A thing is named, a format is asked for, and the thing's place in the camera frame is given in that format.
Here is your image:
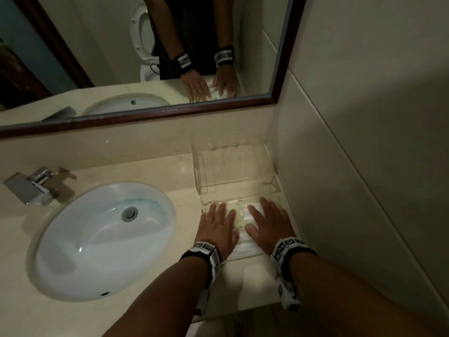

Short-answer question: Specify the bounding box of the person's left hand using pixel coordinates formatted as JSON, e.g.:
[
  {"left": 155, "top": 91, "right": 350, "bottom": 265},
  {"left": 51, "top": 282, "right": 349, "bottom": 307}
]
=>
[{"left": 196, "top": 202, "right": 241, "bottom": 262}]

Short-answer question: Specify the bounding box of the person's right hand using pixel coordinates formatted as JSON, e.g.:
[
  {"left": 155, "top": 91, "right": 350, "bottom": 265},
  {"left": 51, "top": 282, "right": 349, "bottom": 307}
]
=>
[{"left": 244, "top": 197, "right": 297, "bottom": 256}]

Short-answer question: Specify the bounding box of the clear acrylic amenity tray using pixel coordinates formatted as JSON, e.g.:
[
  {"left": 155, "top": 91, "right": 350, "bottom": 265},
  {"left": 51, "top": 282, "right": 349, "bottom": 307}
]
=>
[{"left": 200, "top": 194, "right": 299, "bottom": 263}]

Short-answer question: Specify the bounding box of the person's left forearm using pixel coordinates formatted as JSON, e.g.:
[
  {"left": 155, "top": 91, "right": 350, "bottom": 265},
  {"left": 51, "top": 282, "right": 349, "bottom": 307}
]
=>
[{"left": 101, "top": 256, "right": 210, "bottom": 337}]

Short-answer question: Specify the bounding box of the person's right forearm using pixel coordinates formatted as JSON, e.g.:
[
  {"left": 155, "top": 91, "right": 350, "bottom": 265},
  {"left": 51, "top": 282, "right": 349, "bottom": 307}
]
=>
[{"left": 291, "top": 254, "right": 439, "bottom": 337}]

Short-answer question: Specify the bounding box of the white sink basin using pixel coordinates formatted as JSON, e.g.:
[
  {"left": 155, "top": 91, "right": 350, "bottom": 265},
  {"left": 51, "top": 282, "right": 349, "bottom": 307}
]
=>
[{"left": 29, "top": 182, "right": 177, "bottom": 302}]

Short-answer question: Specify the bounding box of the wooden framed mirror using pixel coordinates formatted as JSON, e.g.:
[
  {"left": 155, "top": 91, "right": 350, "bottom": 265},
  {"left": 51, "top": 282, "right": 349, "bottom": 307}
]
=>
[{"left": 0, "top": 0, "right": 309, "bottom": 139}]

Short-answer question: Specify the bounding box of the chrome faucet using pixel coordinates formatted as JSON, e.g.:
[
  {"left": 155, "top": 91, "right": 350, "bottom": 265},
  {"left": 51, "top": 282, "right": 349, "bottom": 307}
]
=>
[{"left": 2, "top": 167, "right": 67, "bottom": 207}]

